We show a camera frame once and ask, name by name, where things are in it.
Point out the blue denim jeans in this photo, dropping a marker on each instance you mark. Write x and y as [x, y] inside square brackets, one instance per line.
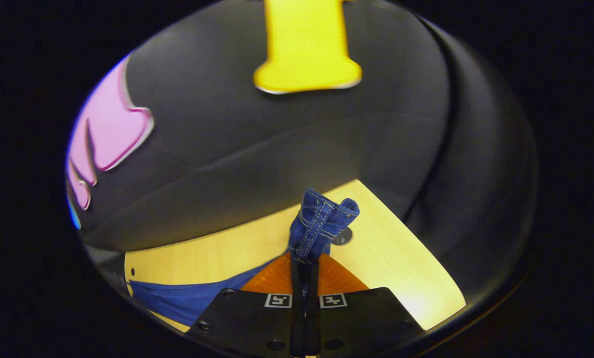
[319, 223]

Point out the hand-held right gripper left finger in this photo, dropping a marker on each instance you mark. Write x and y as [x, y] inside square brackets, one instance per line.
[247, 318]

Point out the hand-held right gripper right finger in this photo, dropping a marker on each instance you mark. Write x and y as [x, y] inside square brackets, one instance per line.
[361, 318]

